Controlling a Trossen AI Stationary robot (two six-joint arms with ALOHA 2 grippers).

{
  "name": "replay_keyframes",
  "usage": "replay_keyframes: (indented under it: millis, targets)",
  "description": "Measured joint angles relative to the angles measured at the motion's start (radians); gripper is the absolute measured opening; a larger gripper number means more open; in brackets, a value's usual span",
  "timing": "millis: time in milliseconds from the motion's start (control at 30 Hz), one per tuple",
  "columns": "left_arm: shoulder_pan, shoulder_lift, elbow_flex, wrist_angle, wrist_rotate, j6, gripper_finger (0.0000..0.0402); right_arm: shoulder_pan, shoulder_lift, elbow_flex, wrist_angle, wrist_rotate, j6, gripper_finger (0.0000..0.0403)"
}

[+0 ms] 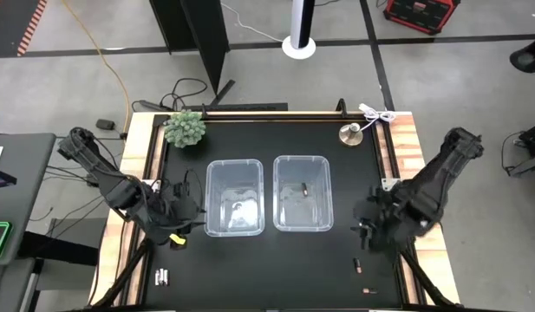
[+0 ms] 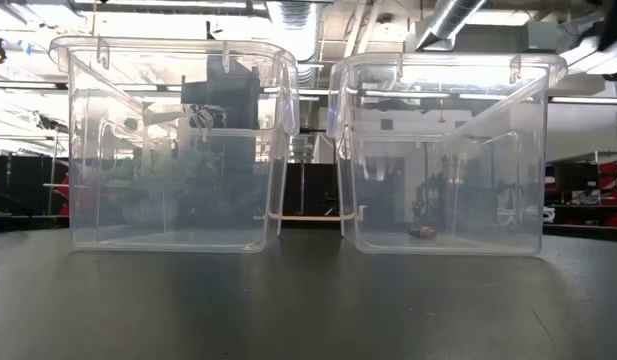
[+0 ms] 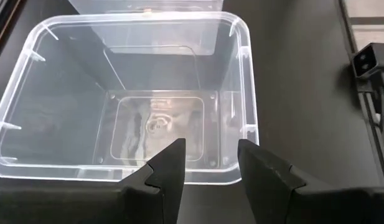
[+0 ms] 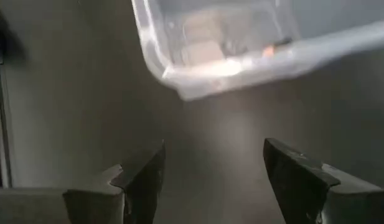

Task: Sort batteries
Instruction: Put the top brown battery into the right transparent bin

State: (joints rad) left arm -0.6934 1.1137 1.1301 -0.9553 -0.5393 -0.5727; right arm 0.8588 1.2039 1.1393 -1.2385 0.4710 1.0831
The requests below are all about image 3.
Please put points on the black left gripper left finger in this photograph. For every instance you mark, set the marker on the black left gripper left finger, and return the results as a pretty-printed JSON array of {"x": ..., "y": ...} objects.
[{"x": 160, "y": 193}]

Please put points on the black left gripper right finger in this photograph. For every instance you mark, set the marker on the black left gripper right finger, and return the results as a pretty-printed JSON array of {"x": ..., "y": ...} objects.
[{"x": 266, "y": 193}]

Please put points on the clear plastic container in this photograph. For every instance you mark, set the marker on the clear plastic container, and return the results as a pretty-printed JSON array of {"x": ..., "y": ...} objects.
[
  {"x": 54, "y": 124},
  {"x": 154, "y": 6}
]

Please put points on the black camera on mount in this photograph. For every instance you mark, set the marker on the black camera on mount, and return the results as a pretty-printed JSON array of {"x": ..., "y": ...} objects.
[{"x": 369, "y": 60}]

